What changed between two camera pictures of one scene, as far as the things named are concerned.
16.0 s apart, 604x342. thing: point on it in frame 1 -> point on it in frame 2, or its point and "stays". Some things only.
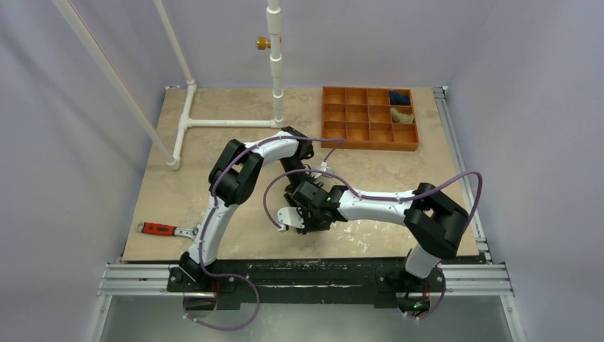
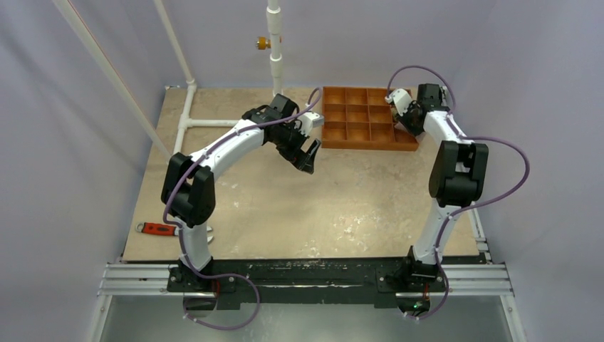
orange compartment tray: [369, 118] stays
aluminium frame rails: [480, 279] stays
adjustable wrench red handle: [166, 229] stays
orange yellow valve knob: [263, 43] stays
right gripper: [308, 222] -> [408, 120]
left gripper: [288, 189] -> [298, 157]
